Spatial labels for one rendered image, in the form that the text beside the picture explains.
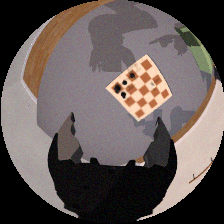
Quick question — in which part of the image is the brown and cream chessboard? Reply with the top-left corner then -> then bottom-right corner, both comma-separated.
106,55 -> 172,121

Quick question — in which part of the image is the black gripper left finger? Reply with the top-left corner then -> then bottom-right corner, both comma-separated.
48,112 -> 83,192

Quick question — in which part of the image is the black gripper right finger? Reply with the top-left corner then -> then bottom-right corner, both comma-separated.
143,117 -> 177,198

